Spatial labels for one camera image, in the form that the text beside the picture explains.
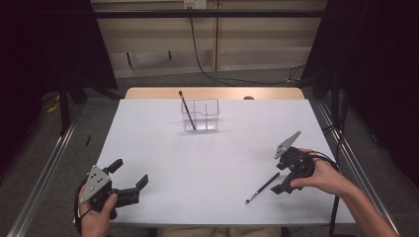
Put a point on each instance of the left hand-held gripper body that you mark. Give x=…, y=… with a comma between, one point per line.
x=95, y=184

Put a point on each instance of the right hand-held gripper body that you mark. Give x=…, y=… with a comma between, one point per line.
x=296, y=163

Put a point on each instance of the black makeup brush silver ferrule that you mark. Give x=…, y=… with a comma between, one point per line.
x=262, y=189

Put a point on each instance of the black makeup brush dark bristles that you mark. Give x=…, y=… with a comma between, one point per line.
x=186, y=108

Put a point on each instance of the clear acrylic organizer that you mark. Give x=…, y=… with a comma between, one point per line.
x=206, y=115

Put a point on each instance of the person's right hand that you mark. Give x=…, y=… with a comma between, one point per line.
x=326, y=177

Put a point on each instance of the person's left hand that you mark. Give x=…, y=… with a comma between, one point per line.
x=95, y=220

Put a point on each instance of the small black stick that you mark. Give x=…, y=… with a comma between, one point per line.
x=88, y=140

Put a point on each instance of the white table cover board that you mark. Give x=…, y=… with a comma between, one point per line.
x=214, y=154

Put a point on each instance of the black metal stand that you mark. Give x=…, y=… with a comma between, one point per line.
x=64, y=108
x=335, y=98

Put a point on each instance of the person's legs beige trousers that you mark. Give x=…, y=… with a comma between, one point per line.
x=217, y=232

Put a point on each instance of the wooden table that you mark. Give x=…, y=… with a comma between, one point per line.
x=214, y=93

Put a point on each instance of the dark curtain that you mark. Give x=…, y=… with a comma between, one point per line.
x=378, y=49

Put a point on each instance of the black horizontal bar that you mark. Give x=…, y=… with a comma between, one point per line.
x=230, y=14

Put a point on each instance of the aluminium floor rail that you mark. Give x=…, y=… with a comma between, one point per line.
x=39, y=187
x=354, y=168

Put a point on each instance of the black wall bracket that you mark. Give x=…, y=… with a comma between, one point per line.
x=130, y=61
x=170, y=55

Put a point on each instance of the white wall socket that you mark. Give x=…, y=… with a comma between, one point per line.
x=199, y=3

